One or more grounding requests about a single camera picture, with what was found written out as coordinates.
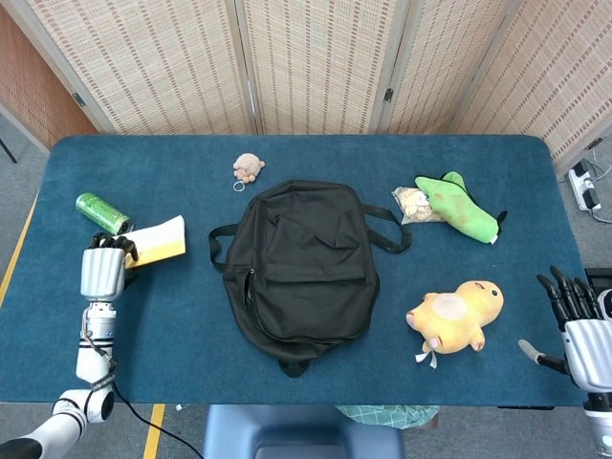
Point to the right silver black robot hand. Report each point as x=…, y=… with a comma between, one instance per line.
x=590, y=354

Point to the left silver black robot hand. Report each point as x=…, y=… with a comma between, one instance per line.
x=101, y=275

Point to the white and yellow book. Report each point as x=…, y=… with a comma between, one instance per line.
x=162, y=239

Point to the black fabric backpack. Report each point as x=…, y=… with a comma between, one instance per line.
x=306, y=268

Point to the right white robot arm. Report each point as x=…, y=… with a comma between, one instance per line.
x=600, y=425

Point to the green drink can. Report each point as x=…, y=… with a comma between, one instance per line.
x=100, y=212

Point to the black box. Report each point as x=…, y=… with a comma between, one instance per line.
x=600, y=277

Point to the yellow plush animal toy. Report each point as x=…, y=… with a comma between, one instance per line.
x=454, y=320

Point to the white power strip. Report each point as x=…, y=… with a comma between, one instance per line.
x=584, y=189

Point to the black metal screen hinge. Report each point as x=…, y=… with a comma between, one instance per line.
x=78, y=99
x=388, y=94

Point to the green plush toy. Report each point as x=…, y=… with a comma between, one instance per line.
x=464, y=210

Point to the green checkered cloth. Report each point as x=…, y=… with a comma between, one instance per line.
x=387, y=415

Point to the woven folding screen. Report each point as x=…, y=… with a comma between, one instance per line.
x=167, y=62

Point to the clear bag of biscuits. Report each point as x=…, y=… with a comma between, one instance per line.
x=411, y=205

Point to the blue chair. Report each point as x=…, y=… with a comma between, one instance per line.
x=301, y=430

